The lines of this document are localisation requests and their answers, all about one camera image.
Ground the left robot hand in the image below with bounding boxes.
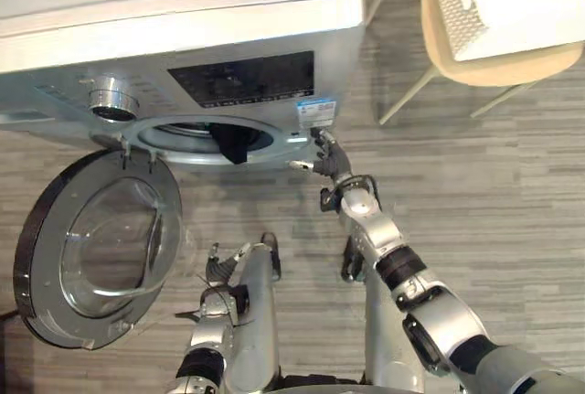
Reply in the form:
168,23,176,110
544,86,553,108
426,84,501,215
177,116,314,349
205,241,252,287

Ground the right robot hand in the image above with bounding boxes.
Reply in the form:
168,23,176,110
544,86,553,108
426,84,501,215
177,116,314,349
289,128,353,181

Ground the black garment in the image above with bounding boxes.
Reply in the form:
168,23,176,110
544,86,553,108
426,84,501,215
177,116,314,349
209,122,250,166

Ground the white perforated laundry basket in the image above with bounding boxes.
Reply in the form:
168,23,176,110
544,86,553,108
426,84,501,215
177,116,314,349
431,0,585,63

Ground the white front-load washing machine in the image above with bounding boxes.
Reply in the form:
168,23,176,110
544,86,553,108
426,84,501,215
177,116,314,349
0,0,367,174

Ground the blue energy label sticker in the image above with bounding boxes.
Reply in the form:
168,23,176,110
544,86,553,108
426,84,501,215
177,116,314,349
294,98,336,130

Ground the silver left robot leg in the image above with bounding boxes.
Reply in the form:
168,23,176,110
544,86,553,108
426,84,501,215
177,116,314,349
223,231,282,394

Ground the silver robot leg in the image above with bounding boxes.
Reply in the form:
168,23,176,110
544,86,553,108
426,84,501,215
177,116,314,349
223,231,282,394
340,234,426,394

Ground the black washer display panel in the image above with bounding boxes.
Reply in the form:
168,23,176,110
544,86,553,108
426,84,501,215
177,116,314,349
166,50,316,110

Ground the round glass washer door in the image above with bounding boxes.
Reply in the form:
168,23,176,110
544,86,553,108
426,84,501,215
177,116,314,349
12,147,185,351

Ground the silver right robot leg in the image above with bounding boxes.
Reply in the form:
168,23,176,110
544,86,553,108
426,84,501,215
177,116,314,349
340,234,426,394

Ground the beige wooden chair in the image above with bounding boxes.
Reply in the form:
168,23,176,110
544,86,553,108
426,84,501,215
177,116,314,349
365,0,585,126

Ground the chrome washer control dial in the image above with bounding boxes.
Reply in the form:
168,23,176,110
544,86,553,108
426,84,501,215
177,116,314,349
87,74,139,122

